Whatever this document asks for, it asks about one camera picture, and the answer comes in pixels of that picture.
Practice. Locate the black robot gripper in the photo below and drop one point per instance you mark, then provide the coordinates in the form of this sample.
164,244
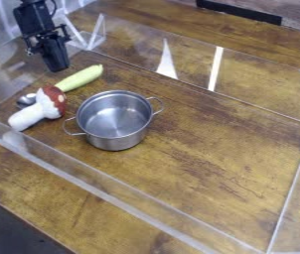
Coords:
45,37

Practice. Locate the plush red white mushroom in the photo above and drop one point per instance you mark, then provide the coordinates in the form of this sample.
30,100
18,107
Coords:
50,106

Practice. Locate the small stainless steel pot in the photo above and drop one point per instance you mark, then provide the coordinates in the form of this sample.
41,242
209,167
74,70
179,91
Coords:
114,119

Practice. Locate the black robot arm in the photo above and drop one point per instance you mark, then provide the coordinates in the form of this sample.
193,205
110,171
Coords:
45,38

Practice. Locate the black bar in background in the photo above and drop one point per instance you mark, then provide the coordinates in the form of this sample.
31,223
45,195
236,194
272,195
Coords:
240,12

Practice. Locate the clear acrylic enclosure wall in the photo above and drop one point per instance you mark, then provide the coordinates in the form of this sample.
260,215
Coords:
211,185

